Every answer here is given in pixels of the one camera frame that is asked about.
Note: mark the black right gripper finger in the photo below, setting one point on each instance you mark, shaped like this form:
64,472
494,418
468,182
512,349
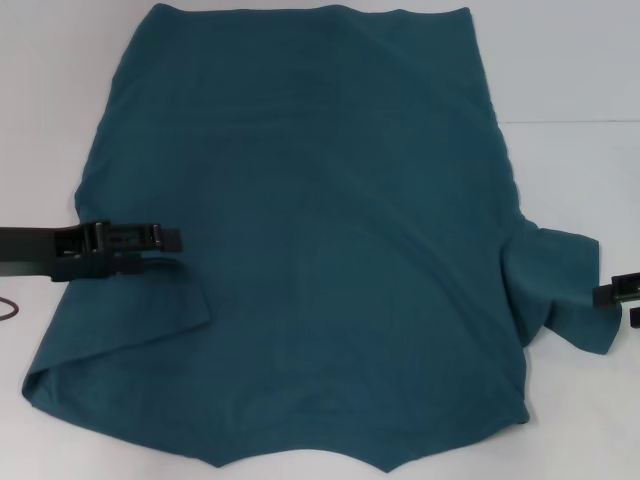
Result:
605,296
635,317

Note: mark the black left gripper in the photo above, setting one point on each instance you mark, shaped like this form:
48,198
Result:
30,252

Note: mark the teal blue t-shirt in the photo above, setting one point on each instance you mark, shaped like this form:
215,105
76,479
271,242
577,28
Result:
325,225

